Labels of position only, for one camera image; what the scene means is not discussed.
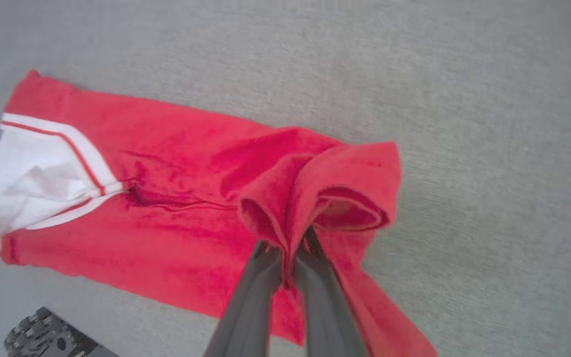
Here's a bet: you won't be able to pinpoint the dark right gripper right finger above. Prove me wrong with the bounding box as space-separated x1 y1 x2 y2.
293 228 368 357

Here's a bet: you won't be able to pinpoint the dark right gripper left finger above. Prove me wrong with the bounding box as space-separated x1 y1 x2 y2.
203 240 284 357

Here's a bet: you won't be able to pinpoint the red white basketball jersey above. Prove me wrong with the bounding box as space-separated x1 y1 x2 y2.
0 69 438 357

